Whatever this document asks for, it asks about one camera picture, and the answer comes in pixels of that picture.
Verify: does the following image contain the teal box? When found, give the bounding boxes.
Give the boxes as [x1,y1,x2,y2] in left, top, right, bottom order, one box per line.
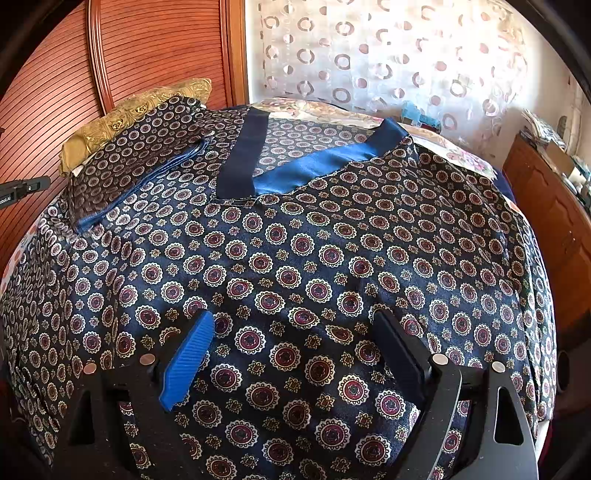
[399,102,446,134]

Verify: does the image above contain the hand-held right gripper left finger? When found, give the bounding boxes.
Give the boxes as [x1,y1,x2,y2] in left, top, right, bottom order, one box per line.
[48,310,218,480]

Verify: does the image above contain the folded navy medallion print garment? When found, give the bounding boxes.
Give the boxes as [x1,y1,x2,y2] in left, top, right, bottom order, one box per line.
[67,95,211,232]

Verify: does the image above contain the cardboard box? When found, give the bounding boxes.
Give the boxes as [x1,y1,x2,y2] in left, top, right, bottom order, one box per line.
[545,141,575,175]

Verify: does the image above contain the wooden sideboard cabinet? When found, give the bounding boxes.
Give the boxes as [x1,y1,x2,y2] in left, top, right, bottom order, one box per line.
[501,134,591,393]

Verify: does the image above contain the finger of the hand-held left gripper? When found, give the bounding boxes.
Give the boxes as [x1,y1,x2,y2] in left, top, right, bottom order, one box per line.
[13,175,51,195]

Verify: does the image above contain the navy medallion print garment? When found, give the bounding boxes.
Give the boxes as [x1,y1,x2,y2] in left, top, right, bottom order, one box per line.
[67,95,211,232]
[0,104,559,480]

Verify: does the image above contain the wooden slatted headboard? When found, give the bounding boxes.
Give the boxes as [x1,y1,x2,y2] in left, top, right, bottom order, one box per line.
[0,0,250,278]

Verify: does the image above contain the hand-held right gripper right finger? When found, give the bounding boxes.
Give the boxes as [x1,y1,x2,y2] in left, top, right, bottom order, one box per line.
[372,310,541,480]

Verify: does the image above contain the sheer ring pattern curtain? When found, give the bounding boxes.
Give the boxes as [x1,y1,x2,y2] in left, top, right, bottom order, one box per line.
[245,0,532,160]

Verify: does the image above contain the stack of folded printed cloths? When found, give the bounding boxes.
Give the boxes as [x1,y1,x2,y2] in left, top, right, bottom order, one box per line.
[519,108,566,148]

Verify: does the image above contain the floral quilted blanket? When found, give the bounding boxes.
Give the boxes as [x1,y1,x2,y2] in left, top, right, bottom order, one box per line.
[252,97,499,178]

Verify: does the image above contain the gold patterned pillow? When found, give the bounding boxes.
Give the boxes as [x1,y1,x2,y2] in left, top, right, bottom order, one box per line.
[60,78,213,176]

